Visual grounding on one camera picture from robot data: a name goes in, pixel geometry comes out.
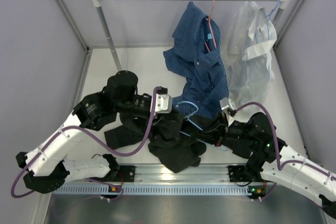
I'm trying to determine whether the black pinstriped shirt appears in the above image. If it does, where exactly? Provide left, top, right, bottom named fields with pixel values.
left=104, top=112, right=223, bottom=173

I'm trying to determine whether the light blue wire hanger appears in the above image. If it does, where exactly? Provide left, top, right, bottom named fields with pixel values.
left=175, top=101, right=228, bottom=152

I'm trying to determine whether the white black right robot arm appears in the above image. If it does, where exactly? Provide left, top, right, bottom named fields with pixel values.
left=206, top=112, right=335, bottom=218

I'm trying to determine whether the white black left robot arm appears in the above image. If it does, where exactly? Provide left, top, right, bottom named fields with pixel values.
left=16, top=70, right=183, bottom=194

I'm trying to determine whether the white shirt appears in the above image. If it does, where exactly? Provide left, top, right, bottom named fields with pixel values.
left=223, top=2, right=277, bottom=106

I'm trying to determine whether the blue checkered shirt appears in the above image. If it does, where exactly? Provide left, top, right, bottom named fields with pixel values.
left=163, top=2, right=229, bottom=119

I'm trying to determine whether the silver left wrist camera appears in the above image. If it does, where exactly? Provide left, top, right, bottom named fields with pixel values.
left=154, top=94, right=173, bottom=114

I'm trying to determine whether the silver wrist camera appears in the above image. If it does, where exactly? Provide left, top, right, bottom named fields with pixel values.
left=154, top=94, right=173, bottom=114
left=219, top=98, right=237, bottom=117

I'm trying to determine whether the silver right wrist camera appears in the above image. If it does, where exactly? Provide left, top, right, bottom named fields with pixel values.
left=219, top=98, right=237, bottom=117

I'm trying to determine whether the aluminium rail base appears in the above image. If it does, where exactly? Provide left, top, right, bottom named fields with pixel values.
left=43, top=163, right=326, bottom=183

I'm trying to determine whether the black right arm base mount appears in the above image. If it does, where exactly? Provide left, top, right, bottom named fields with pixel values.
left=227, top=165, right=264, bottom=185

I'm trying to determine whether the slotted blue-grey cable duct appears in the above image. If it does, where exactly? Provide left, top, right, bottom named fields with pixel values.
left=54, top=183, right=266, bottom=196

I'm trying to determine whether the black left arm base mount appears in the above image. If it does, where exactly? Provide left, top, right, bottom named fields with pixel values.
left=92, top=165, right=136, bottom=183

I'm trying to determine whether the pink wire hanger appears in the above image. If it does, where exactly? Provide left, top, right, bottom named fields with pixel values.
left=206, top=0, right=217, bottom=49

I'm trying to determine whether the blue wire hanger right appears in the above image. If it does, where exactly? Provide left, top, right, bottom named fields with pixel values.
left=254, top=0, right=284, bottom=44

